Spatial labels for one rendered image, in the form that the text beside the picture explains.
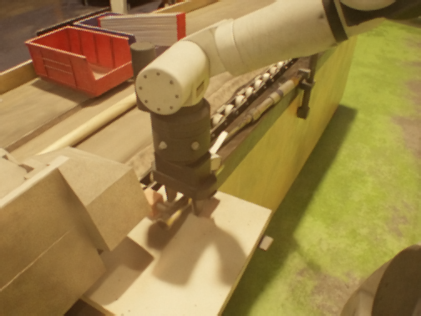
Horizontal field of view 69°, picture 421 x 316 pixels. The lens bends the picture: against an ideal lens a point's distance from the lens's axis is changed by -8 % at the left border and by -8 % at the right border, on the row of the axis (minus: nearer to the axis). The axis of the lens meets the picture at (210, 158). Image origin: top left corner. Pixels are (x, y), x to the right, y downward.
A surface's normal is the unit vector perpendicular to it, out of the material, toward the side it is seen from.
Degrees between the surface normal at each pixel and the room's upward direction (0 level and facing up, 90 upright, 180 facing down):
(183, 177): 90
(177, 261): 0
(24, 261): 80
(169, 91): 90
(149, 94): 90
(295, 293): 0
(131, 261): 0
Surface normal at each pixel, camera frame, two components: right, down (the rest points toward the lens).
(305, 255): 0.01, -0.78
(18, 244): 0.84, 0.20
